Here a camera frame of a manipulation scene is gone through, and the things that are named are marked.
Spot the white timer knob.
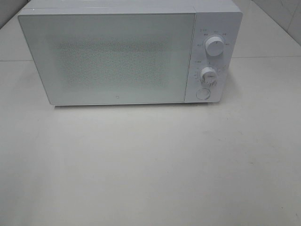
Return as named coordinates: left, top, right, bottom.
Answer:
left=200, top=67, right=217, bottom=86

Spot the white microwave door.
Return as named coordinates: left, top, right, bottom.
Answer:
left=19, top=14, right=195, bottom=105

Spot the white microwave oven body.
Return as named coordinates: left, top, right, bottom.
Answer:
left=18, top=0, right=243, bottom=105

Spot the upper white power knob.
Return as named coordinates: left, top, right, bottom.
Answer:
left=205, top=35, right=225, bottom=57

